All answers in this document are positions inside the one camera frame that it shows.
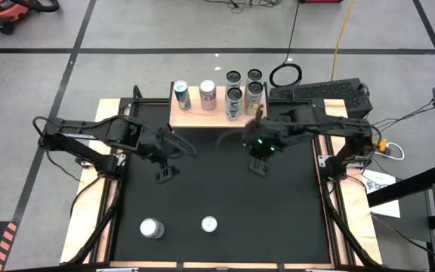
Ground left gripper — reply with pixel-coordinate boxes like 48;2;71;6
126;119;199;185

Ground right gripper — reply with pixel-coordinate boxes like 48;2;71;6
242;107;292;178

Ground slim silver can red text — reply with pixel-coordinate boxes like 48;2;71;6
244;81;265;116

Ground grey can with dark top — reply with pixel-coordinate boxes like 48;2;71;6
225;86;244;122

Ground blue Red Bull can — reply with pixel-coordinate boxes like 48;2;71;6
172;79;193;111

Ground slim Celsius can orange print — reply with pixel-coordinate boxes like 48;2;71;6
245;68;264;85

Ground Diet Coke can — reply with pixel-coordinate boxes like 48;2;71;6
199;79;218;110

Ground slim Celsius can blue print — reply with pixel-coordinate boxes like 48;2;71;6
224;70;242;90

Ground sugarfree Red Bull can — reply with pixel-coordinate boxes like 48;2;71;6
201;215;219;233

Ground white-topped silver can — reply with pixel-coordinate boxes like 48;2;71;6
139;218;166;240

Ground wooden shelf with black legs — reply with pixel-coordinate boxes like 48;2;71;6
168;81;270;145

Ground black table mat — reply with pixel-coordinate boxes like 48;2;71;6
110;100;334;265

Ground black computer case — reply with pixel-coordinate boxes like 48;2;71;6
268;77;374;128

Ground orange power splitter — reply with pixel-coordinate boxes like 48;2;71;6
375;138;391;156

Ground white paper sheet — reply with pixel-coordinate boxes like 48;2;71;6
359;168;402;219

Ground black metal bar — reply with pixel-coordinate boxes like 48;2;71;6
366;164;435;208

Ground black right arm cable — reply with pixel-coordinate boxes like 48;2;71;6
216;128;247;150

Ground black cable with coil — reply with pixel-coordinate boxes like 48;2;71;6
269;0;303;89

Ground black cable sleeve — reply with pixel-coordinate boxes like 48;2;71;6
321;196;383;267
66;177;126;265

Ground yellow cable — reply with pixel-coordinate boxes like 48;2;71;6
330;0;356;82

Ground tangled black cables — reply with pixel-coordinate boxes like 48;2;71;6
202;0;282;14

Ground white cable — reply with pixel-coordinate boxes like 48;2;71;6
387;141;406;162

